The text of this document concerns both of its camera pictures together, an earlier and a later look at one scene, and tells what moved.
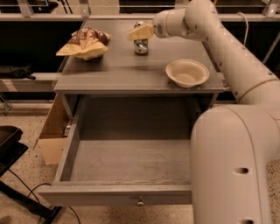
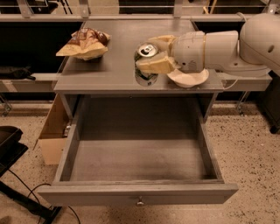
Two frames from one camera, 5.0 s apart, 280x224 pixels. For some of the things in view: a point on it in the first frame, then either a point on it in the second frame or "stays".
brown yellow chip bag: (87, 44) stays
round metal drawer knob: (140, 204) stays
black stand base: (10, 150) stays
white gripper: (160, 28) → (188, 50)
